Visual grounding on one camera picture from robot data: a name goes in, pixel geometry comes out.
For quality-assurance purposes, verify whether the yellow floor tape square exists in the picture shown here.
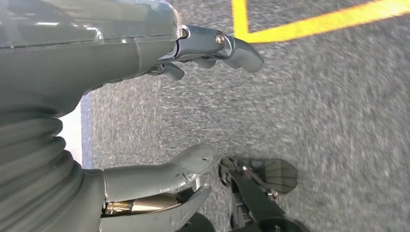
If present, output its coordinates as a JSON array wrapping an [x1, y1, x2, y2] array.
[[231, 0, 410, 44]]

